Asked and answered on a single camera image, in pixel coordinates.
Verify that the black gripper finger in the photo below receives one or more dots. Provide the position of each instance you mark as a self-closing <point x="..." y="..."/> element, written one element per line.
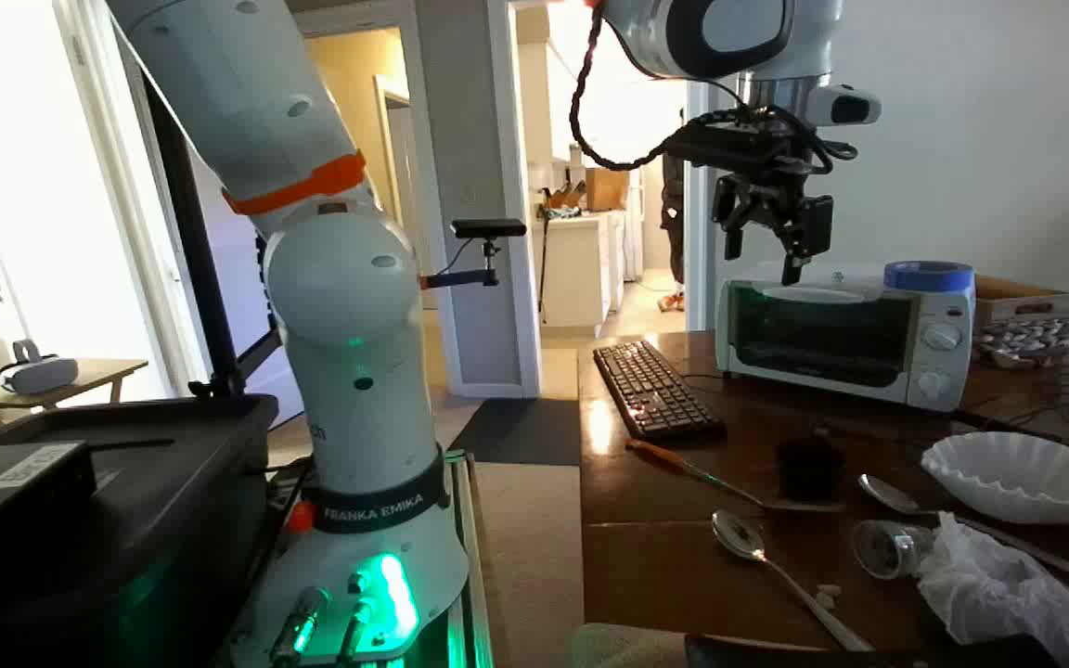
<point x="805" y="222"/>
<point x="737" y="217"/>

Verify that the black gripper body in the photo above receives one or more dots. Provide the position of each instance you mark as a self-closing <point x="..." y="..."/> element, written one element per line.
<point x="763" y="151"/>

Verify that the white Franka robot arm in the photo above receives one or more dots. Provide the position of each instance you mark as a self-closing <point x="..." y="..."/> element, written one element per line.
<point x="361" y="372"/>

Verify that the white toaster oven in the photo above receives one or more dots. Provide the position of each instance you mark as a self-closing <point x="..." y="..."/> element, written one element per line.
<point x="944" y="299"/>

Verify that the white oven knob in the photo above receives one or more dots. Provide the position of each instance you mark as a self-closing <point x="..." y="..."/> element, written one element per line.
<point x="933" y="388"/>
<point x="940" y="334"/>

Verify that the blue masking tape roll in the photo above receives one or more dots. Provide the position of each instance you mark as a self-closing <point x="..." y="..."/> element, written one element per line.
<point x="928" y="276"/>

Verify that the white kitchen counter unit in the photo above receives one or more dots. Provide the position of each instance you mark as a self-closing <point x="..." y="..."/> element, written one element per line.
<point x="575" y="266"/>

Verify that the black computer keyboard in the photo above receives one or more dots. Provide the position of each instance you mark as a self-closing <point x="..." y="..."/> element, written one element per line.
<point x="653" y="389"/>

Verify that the brown cardboard box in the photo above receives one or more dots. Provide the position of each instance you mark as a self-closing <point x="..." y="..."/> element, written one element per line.
<point x="1029" y="299"/>

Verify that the clear crinkled glass bowl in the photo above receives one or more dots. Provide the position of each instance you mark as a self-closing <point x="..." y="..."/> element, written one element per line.
<point x="1019" y="342"/>

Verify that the small black cup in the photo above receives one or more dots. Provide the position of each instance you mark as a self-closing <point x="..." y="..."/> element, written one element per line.
<point x="812" y="468"/>

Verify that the long metal spoon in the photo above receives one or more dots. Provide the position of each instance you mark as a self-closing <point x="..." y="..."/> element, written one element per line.
<point x="893" y="492"/>

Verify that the white bowl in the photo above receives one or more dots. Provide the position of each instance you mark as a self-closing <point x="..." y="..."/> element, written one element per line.
<point x="1019" y="477"/>

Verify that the small glass jar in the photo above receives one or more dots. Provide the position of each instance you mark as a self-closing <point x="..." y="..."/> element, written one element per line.
<point x="887" y="551"/>

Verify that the clear crumpled plastic bag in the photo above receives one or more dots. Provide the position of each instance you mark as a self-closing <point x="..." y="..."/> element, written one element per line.
<point x="991" y="593"/>

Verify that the black stand pole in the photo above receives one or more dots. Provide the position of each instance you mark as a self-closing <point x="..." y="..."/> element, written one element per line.
<point x="195" y="245"/>

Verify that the light wooden side table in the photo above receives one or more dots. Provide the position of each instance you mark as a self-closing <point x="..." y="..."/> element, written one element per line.
<point x="101" y="372"/>

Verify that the black equipment case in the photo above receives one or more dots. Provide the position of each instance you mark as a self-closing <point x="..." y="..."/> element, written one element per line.
<point x="101" y="519"/>

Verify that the white VR headset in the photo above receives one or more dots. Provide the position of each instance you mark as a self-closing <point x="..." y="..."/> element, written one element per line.
<point x="38" y="372"/>

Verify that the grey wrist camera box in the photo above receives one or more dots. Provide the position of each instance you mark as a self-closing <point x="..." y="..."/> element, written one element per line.
<point x="846" y="106"/>

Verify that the black camera on stand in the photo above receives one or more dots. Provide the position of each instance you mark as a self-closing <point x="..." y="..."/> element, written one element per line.
<point x="489" y="227"/>

